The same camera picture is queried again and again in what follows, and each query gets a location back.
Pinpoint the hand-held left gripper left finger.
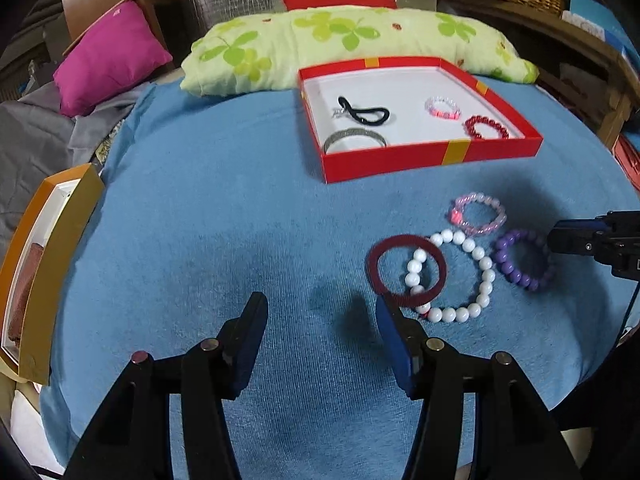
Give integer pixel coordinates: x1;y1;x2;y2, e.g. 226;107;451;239
64;291;270;480

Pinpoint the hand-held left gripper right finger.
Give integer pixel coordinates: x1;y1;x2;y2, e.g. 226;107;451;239
375;294;583;480

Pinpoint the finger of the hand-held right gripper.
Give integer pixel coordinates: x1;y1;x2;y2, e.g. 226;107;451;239
546;217;613;257

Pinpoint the purple bead bracelet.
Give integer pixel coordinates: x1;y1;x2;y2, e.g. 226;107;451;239
494;229;557;293

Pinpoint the dark red ring bracelet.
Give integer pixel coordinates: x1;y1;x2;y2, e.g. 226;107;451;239
368;234;448;308

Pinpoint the pink clear bead bracelet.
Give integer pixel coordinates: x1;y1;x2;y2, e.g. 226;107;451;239
448;192;507;236

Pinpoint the white bead bracelet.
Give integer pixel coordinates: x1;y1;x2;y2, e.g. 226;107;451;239
405;229;496;323

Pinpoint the red jewelry box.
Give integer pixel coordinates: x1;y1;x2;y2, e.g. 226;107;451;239
298;56;544;185

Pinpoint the blue blanket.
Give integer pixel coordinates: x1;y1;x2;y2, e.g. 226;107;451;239
39;76;632;470

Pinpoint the wooden shelf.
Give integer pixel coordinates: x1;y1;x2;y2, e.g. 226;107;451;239
440;0;640;148

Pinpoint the silver bangle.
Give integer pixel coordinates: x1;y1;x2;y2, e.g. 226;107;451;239
323;129;388;154

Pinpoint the gold open box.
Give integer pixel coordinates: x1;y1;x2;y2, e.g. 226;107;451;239
0;163;106;387

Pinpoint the grey cloth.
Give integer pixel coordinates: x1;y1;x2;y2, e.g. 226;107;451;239
0;80;151;261

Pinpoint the green clover print pillow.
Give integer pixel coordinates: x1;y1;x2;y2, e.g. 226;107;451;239
180;6;540;96

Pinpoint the magenta cushion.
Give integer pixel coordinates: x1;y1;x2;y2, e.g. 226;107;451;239
53;0;174;118

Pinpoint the brown cardboard box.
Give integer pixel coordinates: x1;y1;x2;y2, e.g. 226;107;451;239
60;0;173;58

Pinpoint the red bead bracelet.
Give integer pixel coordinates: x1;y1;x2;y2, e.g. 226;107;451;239
464;115;511;142

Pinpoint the small pink bead bracelet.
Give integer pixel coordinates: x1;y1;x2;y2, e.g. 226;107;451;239
425;96;461;121

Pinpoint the black hair tie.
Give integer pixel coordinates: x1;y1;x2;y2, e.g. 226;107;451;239
338;95;392;126

